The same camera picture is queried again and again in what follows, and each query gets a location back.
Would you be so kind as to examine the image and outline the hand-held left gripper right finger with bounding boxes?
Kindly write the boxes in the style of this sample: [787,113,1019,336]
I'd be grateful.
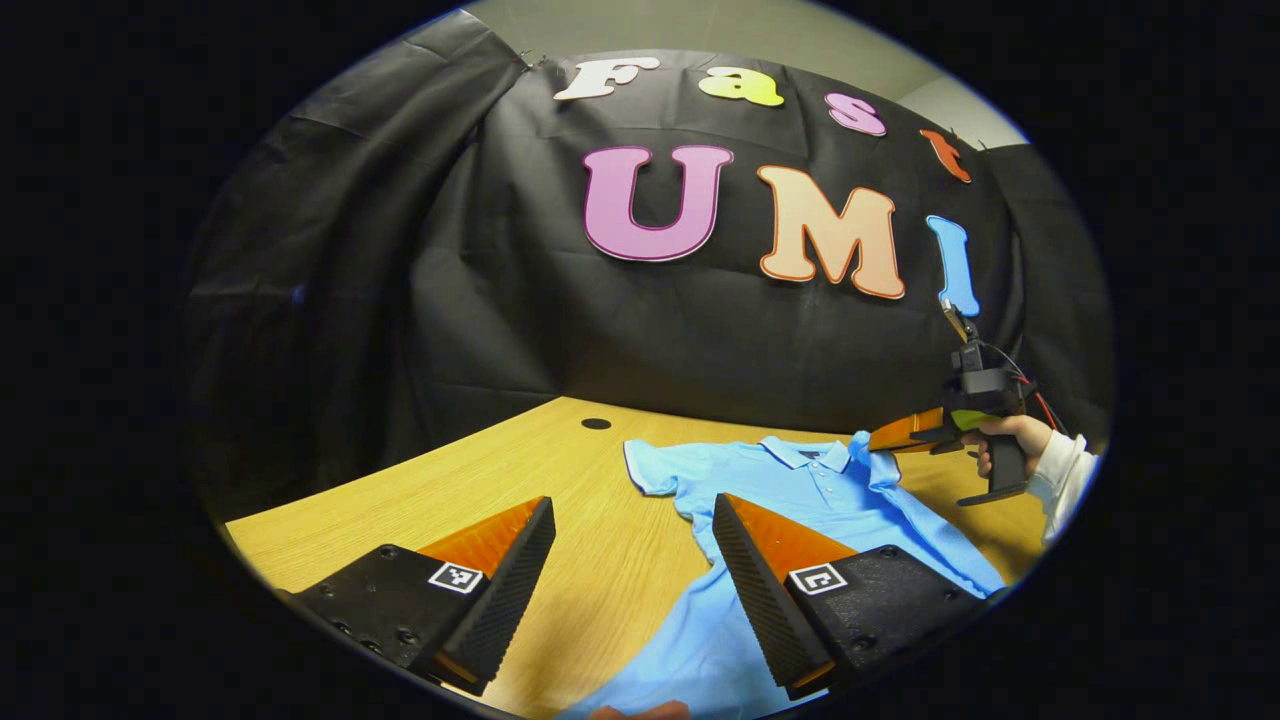
[712,492,1006,701]

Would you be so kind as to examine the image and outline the light blue T-shirt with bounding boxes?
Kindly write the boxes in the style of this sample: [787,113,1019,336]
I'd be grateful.
[560,432,1006,720]

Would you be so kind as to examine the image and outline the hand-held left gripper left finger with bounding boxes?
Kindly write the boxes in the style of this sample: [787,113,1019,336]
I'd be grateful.
[275,496,557,697]

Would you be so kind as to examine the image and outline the black backdrop cloth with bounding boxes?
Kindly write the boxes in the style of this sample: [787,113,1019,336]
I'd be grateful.
[180,10,1116,521]

